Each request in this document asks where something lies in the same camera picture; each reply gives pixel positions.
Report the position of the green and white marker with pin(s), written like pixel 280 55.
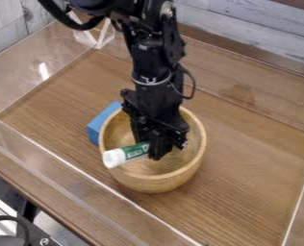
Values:
pixel 125 154

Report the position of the black table leg bracket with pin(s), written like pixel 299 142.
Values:
pixel 20 231

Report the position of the brown wooden bowl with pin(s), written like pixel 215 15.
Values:
pixel 155 176

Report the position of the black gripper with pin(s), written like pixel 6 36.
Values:
pixel 153 105

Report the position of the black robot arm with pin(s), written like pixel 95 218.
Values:
pixel 149 26

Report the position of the clear acrylic table enclosure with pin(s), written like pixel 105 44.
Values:
pixel 243 201

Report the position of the blue block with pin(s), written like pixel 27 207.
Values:
pixel 95 125

